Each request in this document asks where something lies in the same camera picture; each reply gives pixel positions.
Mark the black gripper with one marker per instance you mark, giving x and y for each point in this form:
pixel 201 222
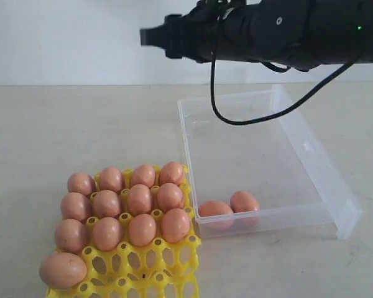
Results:
pixel 212 30

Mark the brown egg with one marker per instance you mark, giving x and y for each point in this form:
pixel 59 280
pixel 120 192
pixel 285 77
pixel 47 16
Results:
pixel 175 225
pixel 244 201
pixel 76 206
pixel 140 200
pixel 107 204
pixel 62 271
pixel 212 208
pixel 82 183
pixel 107 234
pixel 71 236
pixel 111 178
pixel 172 172
pixel 143 174
pixel 142 230

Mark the brown egg edge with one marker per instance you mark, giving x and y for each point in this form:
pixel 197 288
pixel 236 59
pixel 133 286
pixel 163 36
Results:
pixel 169 196

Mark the clear plastic container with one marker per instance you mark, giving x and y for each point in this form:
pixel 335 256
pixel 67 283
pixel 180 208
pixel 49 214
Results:
pixel 280 162

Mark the yellow plastic egg tray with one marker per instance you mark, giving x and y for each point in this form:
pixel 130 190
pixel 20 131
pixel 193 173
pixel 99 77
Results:
pixel 160 269

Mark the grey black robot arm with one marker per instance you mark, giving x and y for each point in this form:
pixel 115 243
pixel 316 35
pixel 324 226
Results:
pixel 297 34

